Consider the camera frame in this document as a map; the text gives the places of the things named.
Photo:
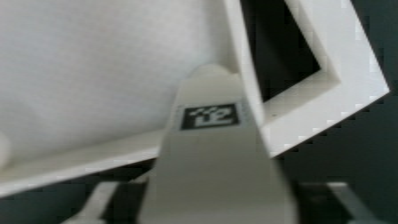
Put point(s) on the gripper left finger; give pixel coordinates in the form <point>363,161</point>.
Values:
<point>89,214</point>

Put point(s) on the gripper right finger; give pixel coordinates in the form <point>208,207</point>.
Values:
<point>363,216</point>

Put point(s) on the white desk tabletop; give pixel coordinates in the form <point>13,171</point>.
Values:
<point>96,55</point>

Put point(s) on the white right fence block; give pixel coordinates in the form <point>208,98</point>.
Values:
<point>345,86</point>

